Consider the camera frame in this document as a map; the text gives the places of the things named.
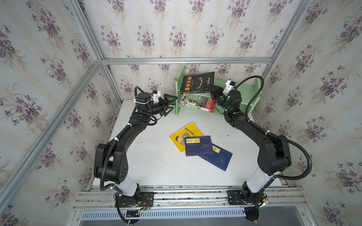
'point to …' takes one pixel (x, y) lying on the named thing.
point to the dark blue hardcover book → (198, 145)
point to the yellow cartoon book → (178, 138)
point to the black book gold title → (196, 83)
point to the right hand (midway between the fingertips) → (214, 83)
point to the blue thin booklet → (221, 157)
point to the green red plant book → (203, 103)
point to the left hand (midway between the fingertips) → (176, 102)
